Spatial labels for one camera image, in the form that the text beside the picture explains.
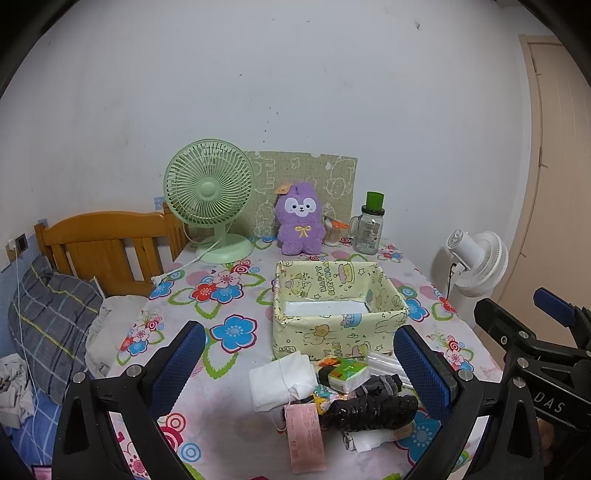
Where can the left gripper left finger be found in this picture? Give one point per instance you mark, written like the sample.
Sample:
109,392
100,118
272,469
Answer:
86,446

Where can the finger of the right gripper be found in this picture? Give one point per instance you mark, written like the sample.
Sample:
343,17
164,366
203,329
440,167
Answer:
576,319
519,340

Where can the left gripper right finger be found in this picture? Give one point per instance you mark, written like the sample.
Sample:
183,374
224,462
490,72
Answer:
510,447

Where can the clear plastic bag bundle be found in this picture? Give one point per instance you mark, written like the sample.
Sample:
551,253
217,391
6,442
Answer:
381,364

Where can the black plastic bag roll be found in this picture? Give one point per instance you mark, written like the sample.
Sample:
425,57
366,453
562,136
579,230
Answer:
371,413

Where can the beige gauze roll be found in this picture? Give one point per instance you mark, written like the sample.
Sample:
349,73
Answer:
363,441

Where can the green tissue pack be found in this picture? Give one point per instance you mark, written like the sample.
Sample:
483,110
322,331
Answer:
342,374

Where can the pink mask packet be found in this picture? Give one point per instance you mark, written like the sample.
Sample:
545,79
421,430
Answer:
304,437

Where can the white towel pack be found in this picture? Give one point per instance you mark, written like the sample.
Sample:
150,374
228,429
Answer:
282,382

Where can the yellow cartoon tissue pack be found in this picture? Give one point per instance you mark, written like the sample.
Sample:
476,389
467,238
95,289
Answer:
323,397

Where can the beige door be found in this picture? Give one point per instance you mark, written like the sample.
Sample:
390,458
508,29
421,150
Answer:
552,244

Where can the white floor fan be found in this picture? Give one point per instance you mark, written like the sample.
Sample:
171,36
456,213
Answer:
484,260

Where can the white crumpled cloth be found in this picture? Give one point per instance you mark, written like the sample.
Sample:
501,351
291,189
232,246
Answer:
107,331

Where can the grey plaid pillow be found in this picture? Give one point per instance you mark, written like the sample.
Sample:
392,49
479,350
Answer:
49,319

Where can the yellow cartoon fabric box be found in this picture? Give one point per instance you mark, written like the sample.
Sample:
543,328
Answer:
335,309

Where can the glass mug jar green lid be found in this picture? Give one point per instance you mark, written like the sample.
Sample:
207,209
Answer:
366,228

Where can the cotton swab container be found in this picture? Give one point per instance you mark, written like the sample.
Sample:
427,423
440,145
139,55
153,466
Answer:
334,231

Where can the purple plush toy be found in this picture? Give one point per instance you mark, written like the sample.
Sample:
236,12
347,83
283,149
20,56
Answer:
299,213

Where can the green cartoon cardboard panel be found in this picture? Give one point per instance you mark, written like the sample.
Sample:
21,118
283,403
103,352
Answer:
332,176

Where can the green desk fan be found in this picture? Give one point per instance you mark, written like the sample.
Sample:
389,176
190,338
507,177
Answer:
207,184

